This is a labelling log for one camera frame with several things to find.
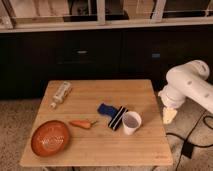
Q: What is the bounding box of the white window frame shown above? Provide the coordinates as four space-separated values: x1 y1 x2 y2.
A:
0 0 213 33

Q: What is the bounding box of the white ceramic cup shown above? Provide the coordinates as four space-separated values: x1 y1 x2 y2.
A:
122 111 142 135

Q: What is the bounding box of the black power cable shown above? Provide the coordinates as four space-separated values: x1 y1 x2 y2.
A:
165 111 213 171

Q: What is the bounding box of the orange ceramic bowl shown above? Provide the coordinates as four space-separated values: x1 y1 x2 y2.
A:
31 120 70 157

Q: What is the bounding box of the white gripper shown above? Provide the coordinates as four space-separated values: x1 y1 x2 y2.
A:
158 85 183 124

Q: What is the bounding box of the dark cabinet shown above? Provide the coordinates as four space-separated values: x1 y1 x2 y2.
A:
0 25 213 99

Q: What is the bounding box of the wooden table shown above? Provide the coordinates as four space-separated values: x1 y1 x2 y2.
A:
20 80 173 167

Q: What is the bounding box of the orange carrot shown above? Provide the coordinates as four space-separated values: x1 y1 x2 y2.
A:
69 120 94 129

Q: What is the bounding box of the blue black brush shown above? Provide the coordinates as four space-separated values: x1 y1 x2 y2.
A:
97 103 128 131

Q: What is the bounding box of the clear plastic bottle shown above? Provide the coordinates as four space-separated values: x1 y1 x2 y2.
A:
50 81 72 109

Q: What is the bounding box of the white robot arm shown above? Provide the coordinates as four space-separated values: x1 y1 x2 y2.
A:
158 60 213 124

